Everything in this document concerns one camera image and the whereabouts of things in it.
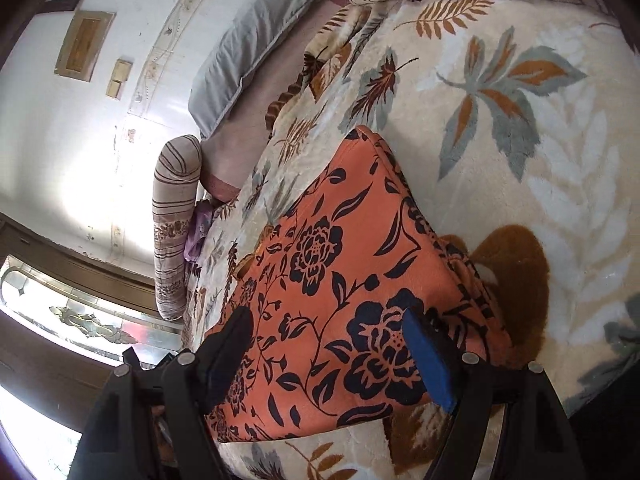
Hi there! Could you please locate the striped bolster roll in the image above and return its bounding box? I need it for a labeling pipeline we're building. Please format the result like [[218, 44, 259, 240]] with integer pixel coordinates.
[[152, 134, 204, 322]]

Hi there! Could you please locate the purple cloth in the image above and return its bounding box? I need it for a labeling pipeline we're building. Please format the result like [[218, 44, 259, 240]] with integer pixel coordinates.
[[183, 199, 222, 264]]

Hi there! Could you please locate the stained glass wooden door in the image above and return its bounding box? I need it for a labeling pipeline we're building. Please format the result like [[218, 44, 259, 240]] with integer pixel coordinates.
[[0, 211, 187, 480]]

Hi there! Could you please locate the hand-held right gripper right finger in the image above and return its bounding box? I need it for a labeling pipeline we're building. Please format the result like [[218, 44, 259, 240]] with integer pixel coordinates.
[[402, 307, 587, 480]]

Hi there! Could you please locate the grey pillow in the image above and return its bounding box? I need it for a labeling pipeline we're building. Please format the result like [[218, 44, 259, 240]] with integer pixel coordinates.
[[187, 0, 347, 142]]

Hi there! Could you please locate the gold wall panel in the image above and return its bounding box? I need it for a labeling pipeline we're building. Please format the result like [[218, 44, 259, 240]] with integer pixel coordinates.
[[53, 10, 116, 84]]

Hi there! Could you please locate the leaf printed blanket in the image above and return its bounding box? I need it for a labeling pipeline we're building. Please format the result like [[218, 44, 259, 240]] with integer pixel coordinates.
[[179, 0, 640, 480]]

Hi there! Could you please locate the gold wall switch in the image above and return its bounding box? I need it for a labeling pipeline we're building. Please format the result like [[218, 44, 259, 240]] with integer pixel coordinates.
[[105, 58, 135, 102]]

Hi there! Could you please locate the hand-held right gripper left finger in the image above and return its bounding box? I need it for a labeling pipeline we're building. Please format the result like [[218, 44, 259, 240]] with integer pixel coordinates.
[[67, 306, 255, 480]]

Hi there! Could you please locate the pink bed sheet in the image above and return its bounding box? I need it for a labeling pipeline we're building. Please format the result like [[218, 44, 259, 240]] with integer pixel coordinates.
[[199, 0, 352, 202]]

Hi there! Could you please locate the orange floral shirt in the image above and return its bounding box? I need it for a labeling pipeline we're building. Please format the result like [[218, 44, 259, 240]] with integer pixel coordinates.
[[203, 126, 517, 444]]

